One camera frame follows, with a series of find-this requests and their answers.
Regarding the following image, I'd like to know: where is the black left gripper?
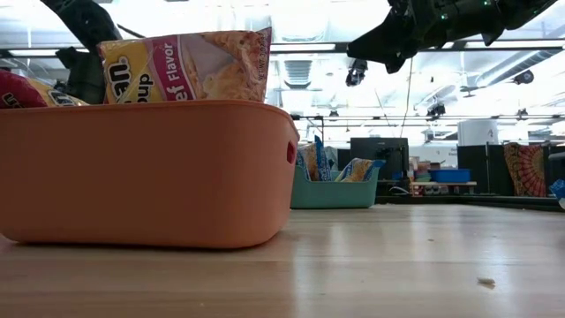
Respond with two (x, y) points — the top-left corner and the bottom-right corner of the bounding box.
(55, 46), (107, 106)

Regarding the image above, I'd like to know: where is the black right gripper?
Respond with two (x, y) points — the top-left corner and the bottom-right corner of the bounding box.
(347, 0), (447, 75)

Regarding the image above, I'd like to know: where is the red beef ramen pack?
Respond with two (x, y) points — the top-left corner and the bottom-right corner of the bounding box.
(97, 26), (273, 106)
(0, 69), (89, 110)

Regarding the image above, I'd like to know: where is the black computer monitor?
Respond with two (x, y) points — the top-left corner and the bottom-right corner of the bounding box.
(350, 136), (411, 195)

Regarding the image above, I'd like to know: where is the thin black stand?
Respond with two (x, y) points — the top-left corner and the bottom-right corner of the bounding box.
(304, 115), (327, 147)

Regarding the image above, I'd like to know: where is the orange plastic bin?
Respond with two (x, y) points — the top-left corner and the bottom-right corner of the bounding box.
(0, 99), (301, 249)

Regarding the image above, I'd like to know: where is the white cylindrical tank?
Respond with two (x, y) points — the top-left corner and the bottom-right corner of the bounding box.
(456, 118), (500, 147)

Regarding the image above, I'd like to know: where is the blue plastic crate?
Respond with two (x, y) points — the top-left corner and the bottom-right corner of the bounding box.
(428, 168), (472, 184)

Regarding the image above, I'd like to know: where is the wooden background table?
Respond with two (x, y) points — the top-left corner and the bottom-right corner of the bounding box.
(410, 180), (478, 187)

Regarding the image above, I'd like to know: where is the black cabinet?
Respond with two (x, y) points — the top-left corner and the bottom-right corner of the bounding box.
(456, 143), (507, 195)

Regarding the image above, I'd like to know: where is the teal plastic bin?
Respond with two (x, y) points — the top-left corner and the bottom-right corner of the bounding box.
(290, 165), (380, 210)

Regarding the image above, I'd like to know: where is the orange patterned hanging fabric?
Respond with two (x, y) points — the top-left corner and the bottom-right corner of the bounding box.
(502, 141), (551, 198)

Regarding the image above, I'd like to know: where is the thin hanging cable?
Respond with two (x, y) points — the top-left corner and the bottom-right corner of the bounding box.
(399, 59), (416, 139)

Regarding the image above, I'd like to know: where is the slim silver ceiling duct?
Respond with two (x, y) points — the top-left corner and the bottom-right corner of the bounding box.
(474, 48), (561, 89)

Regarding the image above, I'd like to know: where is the black aluminium table frame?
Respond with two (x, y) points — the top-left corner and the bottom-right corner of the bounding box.
(374, 193), (565, 213)

